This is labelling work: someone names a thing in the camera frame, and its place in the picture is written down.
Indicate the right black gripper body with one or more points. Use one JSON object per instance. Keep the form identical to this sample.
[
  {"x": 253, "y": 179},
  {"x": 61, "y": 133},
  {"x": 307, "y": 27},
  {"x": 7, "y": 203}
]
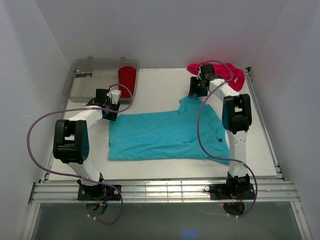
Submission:
[{"x": 196, "y": 84}]

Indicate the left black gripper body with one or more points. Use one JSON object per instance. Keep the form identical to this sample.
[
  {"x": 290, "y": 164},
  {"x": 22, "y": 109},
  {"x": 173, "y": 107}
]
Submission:
[{"x": 112, "y": 116}]

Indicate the cyan t shirt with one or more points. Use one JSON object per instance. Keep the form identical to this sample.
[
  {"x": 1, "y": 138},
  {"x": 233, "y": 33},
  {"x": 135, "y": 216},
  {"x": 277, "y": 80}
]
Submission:
[{"x": 193, "y": 131}]

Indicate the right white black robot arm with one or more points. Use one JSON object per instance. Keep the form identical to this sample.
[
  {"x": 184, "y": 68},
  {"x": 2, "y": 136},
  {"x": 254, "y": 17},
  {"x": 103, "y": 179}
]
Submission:
[{"x": 236, "y": 120}]

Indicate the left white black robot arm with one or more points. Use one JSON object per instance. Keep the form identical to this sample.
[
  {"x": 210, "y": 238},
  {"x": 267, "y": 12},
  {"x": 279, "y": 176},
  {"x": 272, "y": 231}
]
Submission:
[{"x": 71, "y": 136}]

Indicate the clear plastic bin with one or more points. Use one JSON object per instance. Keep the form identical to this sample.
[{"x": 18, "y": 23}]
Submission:
[{"x": 88, "y": 74}]

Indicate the rolled red t shirt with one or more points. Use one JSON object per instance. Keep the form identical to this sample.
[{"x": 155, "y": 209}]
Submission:
[{"x": 127, "y": 79}]

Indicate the magenta t shirt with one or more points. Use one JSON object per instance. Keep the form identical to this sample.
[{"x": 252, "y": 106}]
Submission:
[{"x": 227, "y": 71}]

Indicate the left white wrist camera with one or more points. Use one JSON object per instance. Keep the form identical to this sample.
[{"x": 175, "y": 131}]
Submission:
[{"x": 114, "y": 96}]

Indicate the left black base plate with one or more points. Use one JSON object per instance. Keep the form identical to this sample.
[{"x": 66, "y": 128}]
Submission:
[{"x": 97, "y": 193}]

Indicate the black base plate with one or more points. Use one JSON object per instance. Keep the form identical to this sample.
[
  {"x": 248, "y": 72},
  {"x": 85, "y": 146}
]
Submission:
[
  {"x": 223, "y": 192},
  {"x": 97, "y": 193}
]

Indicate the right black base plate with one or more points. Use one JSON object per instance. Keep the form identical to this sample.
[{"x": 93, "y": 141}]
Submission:
[{"x": 223, "y": 192}]

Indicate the aluminium frame rail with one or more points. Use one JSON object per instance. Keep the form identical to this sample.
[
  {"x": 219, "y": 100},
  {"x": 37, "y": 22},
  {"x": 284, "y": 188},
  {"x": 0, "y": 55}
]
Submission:
[{"x": 164, "y": 191}]

